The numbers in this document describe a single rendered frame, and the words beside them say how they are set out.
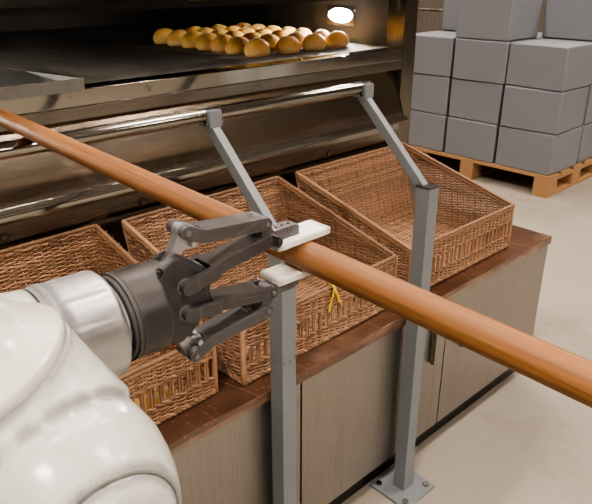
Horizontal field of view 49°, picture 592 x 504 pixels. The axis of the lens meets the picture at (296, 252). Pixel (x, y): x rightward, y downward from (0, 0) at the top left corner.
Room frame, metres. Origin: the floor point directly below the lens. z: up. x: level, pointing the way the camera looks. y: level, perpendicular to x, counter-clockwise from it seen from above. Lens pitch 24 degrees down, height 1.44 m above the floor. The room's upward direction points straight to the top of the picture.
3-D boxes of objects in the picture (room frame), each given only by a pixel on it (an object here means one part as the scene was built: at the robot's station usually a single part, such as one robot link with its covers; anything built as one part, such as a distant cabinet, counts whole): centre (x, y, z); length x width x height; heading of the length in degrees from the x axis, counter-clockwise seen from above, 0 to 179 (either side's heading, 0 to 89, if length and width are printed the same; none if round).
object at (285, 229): (0.57, 0.02, 1.21); 0.05 x 0.01 x 0.03; 133
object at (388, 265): (1.56, 0.09, 0.72); 0.56 x 0.49 x 0.28; 135
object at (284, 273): (0.59, 0.00, 1.16); 0.07 x 0.03 x 0.01; 133
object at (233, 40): (2.46, 0.17, 1.21); 0.61 x 0.48 x 0.06; 43
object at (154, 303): (0.49, 0.12, 1.18); 0.09 x 0.07 x 0.08; 133
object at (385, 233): (1.98, -0.36, 0.72); 0.56 x 0.49 x 0.28; 133
